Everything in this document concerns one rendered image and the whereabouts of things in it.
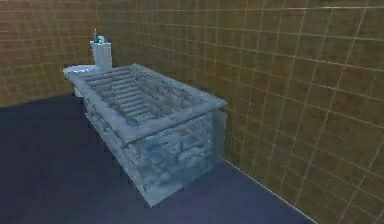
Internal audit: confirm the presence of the white toilet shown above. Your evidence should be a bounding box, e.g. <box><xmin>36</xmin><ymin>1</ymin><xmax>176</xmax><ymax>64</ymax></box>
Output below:
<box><xmin>62</xmin><ymin>40</ymin><xmax>113</xmax><ymax>98</ymax></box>

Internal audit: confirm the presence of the pale blue stone bathtub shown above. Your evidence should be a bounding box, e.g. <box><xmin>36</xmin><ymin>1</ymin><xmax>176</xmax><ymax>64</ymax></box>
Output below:
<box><xmin>64</xmin><ymin>63</ymin><xmax>229</xmax><ymax>208</ymax></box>

